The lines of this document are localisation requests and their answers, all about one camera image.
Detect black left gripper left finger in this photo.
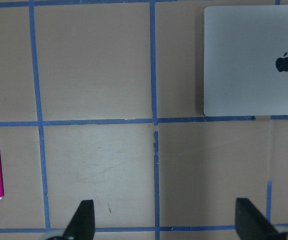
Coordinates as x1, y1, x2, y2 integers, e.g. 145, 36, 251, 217
61, 200, 95, 240

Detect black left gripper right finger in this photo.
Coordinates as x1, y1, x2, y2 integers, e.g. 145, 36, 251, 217
234, 198, 284, 240

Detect silver laptop notebook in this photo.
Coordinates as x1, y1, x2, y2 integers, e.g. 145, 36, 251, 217
203, 5, 288, 117

